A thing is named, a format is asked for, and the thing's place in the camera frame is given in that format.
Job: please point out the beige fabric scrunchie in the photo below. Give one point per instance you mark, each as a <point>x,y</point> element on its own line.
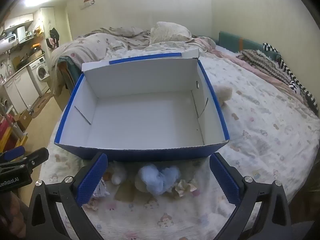
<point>185,187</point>

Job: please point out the dark hanging clothes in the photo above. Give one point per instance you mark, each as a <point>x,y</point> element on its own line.
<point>54,37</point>

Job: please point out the beige printed quilt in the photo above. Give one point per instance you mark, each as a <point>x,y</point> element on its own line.
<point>95,45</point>

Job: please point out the green headboard cushion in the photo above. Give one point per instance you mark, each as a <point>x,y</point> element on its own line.
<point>232,41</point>

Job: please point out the brown cardboard box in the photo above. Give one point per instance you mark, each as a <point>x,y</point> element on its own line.
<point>23,118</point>

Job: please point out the cream fluffy plush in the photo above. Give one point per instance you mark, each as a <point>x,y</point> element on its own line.
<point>223,92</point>

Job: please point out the white fluffy pompom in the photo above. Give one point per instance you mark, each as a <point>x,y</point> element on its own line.
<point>118,173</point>

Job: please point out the black and white striped cloth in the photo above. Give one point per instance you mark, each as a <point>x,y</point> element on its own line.
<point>297,85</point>

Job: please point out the blue and white cardboard box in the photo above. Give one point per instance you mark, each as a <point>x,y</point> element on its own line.
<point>145,120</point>

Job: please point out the person's left hand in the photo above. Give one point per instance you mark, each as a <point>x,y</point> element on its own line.
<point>11,212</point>

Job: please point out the red cloth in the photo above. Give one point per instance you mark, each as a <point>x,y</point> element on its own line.
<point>6,130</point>

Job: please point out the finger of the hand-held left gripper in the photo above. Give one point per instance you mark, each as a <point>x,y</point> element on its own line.
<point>13,153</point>
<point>37,156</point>

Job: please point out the white kitchen cabinet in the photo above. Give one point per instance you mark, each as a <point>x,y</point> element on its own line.
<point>18,90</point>
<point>18,20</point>

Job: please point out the white lower kitchen cabinet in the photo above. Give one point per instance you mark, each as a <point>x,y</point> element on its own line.
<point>18,90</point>

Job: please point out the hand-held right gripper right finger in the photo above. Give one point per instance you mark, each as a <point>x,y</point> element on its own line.
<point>225,180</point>

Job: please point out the small white printed packet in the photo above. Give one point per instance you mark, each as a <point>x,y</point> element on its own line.
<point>100,190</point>

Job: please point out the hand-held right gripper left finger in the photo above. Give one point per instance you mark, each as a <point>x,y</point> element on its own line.
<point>91,180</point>

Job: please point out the light blue fluffy plush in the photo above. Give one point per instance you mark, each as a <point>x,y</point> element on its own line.
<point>160,180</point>

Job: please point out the tall white cabinet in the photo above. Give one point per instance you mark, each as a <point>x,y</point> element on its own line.
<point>48,27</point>

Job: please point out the wall hook decoration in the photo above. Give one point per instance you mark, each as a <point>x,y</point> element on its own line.
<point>88,3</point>

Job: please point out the zigzag knitted blanket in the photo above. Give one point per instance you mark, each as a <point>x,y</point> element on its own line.
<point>265,62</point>

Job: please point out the pink blanket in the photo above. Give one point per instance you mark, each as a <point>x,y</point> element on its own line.
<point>225,52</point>

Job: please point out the white washing machine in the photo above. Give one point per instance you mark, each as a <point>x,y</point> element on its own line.
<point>40,73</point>

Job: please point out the white upper kitchen cabinet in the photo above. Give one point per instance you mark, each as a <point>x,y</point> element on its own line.
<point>18,20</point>

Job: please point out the cream lace pillow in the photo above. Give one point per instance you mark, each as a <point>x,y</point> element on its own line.
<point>170,32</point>

